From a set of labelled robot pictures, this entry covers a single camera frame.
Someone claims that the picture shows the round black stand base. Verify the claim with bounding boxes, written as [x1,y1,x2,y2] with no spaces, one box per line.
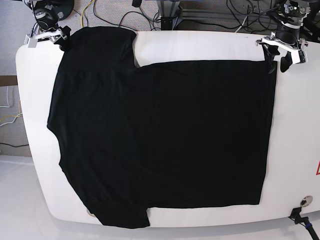
[46,0,75,20]

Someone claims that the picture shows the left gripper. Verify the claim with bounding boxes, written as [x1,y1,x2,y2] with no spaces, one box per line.
[255,24,308,74]

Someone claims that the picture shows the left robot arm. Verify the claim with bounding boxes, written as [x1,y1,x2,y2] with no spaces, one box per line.
[255,0,311,74]

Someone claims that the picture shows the aluminium frame post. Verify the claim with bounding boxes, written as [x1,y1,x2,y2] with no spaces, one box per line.
[156,0,182,31]

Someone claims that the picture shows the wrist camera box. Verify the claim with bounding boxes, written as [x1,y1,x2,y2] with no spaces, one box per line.
[24,35,38,48]
[291,50,308,64]

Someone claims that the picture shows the white floor cable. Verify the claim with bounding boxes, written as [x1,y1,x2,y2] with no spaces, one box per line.
[0,86,23,126]

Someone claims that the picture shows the right table grommet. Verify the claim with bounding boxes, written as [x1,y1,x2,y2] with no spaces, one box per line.
[300,195,313,208]

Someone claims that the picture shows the black clamp with cable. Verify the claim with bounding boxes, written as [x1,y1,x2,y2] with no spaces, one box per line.
[288,207,320,240]

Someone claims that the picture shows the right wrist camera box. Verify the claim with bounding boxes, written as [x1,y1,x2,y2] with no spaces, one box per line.
[24,35,38,48]

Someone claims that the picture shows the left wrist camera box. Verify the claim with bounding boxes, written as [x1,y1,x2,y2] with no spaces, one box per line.
[291,50,308,64]

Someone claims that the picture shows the black T-shirt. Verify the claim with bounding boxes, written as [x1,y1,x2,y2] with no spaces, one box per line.
[47,26,277,229]

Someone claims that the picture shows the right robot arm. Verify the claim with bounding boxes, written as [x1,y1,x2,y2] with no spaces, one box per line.
[24,0,75,52]

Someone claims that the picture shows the yellow cable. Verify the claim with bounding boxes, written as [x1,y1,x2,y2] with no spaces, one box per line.
[80,0,96,29]

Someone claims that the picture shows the black floor cables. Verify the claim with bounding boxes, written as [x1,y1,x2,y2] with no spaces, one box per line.
[93,0,278,33]

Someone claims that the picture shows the red warning sticker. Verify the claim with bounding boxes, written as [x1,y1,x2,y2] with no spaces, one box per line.
[316,161,320,176]

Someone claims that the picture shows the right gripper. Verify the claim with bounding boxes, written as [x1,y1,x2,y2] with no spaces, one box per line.
[28,23,71,52]

